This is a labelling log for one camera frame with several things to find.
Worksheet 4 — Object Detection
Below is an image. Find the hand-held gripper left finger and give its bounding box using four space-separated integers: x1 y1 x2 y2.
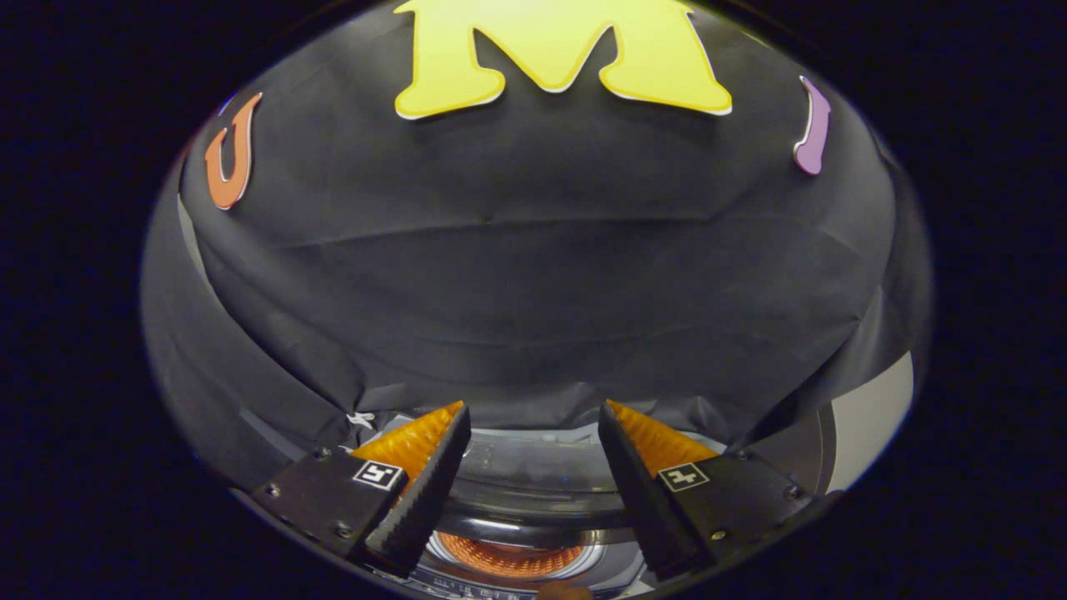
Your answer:
253 401 472 579

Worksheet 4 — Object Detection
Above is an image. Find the orange polo shirt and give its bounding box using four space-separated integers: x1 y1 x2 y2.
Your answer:
438 532 586 581

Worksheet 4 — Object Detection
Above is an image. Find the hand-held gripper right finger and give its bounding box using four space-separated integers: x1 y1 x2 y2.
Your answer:
598 399 814 583

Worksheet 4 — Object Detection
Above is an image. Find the grey washing machine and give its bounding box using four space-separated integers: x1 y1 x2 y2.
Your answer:
242 407 837 598

